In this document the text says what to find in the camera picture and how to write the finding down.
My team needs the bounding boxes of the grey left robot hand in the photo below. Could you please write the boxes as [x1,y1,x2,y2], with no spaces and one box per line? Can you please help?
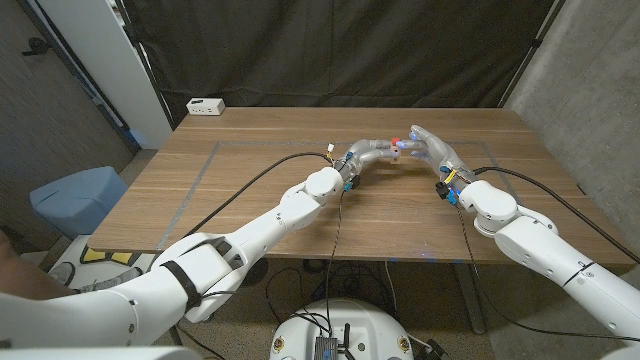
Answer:
[333,138,402,182]

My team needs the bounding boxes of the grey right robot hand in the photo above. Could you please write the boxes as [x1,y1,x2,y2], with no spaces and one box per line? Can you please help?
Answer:
[395,124,480,189]

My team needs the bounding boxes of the black backdrop stand pole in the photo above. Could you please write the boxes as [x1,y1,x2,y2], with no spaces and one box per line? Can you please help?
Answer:
[114,0,176,131]
[497,0,569,109]

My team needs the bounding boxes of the grey table leg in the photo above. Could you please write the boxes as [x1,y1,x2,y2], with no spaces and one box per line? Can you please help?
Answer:
[452,262,487,335]

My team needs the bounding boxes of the white power strip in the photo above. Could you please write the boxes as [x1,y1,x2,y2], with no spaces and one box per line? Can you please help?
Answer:
[185,97,226,117]

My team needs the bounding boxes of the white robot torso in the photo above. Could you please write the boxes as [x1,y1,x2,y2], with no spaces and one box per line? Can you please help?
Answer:
[269,298,414,360]

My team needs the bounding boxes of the grey module on torso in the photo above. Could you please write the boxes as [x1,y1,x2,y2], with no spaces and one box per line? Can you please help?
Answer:
[313,335,340,360]

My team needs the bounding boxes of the white cabinet panel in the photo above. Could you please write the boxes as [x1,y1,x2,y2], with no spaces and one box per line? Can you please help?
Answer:
[37,0,174,150]

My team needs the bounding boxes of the yellow and black floor object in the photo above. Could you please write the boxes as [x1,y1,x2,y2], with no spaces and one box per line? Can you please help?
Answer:
[79,245,134,265]

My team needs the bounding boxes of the blue padded stool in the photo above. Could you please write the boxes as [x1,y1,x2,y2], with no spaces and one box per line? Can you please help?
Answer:
[28,165,129,241]

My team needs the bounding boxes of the person's bare limb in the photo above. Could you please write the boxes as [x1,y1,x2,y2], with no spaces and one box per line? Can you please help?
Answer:
[0,232,79,301]

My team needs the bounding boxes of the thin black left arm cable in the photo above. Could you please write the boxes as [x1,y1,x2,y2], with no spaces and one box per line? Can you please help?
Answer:
[199,189,349,336]

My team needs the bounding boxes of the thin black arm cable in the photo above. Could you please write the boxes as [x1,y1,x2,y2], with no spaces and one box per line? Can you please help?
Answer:
[199,189,349,336]
[453,202,640,344]

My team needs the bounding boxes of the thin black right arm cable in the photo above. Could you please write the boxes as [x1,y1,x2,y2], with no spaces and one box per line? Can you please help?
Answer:
[453,202,640,344]

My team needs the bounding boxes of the black floor cable tangle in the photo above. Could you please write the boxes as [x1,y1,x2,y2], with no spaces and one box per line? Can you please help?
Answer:
[264,258,396,326]

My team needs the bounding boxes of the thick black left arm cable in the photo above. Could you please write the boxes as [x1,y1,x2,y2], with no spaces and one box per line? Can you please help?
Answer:
[182,152,334,239]

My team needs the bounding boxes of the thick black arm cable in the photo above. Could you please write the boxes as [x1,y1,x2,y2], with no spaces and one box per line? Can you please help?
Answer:
[473,166,640,265]
[182,152,334,239]

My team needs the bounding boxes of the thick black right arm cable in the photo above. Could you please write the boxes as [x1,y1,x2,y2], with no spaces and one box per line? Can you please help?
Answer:
[473,166,640,265]

